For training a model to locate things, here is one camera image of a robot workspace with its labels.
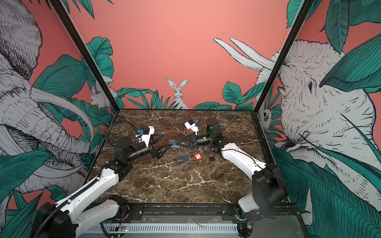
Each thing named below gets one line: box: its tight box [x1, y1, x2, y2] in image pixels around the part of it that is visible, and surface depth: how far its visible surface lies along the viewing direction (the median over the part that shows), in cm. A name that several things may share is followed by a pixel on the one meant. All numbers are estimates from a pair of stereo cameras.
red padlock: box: [193, 152, 203, 162], surface depth 95 cm
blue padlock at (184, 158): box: [181, 155, 189, 164], surface depth 95 cm
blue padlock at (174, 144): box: [172, 140, 181, 149], surface depth 71 cm
